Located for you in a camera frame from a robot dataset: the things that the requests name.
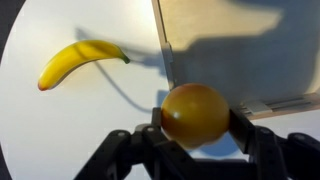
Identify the wooden slatted crate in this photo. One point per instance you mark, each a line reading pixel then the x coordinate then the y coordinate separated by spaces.
pixel 262 55

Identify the yellow banana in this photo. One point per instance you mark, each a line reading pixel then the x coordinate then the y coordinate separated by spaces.
pixel 75 55

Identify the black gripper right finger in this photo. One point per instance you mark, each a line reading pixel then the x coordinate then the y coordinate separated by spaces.
pixel 272 157

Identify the round yellow fruit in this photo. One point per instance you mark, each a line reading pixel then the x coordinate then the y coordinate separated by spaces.
pixel 194 115

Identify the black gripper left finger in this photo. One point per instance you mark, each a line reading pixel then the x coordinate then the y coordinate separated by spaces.
pixel 120 151

